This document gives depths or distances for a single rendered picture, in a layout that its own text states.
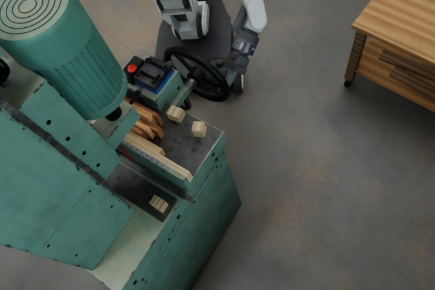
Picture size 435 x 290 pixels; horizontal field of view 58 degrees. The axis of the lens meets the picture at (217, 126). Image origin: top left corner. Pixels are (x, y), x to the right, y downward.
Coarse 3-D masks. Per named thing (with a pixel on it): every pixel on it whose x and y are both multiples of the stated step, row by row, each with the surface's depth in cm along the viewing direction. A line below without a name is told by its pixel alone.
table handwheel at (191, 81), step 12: (168, 48) 140; (180, 48) 136; (168, 60) 147; (180, 60) 142; (192, 60) 134; (204, 60) 133; (192, 72) 144; (204, 72) 145; (216, 72) 134; (192, 84) 144; (216, 84) 142; (228, 84) 139; (204, 96) 156; (216, 96) 152; (228, 96) 144
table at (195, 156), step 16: (176, 96) 137; (160, 112) 131; (176, 128) 128; (208, 128) 126; (160, 144) 126; (176, 144) 125; (192, 144) 124; (208, 144) 123; (176, 160) 123; (192, 160) 122; (208, 160) 124
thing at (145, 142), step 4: (132, 132) 125; (132, 136) 124; (136, 136) 124; (140, 140) 123; (144, 140) 123; (144, 144) 122; (148, 144) 122; (152, 144) 122; (152, 148) 121; (156, 148) 121; (160, 148) 121; (160, 152) 120; (164, 152) 123
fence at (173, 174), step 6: (120, 144) 123; (126, 150) 126; (138, 156) 122; (150, 162) 119; (162, 168) 116; (168, 174) 118; (174, 174) 115; (180, 174) 114; (180, 180) 115; (186, 180) 115
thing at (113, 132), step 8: (120, 104) 114; (128, 104) 114; (128, 112) 113; (136, 112) 116; (96, 120) 113; (104, 120) 113; (120, 120) 112; (128, 120) 115; (136, 120) 118; (96, 128) 112; (104, 128) 111; (112, 128) 111; (120, 128) 113; (128, 128) 116; (104, 136) 110; (112, 136) 111; (120, 136) 115; (112, 144) 113
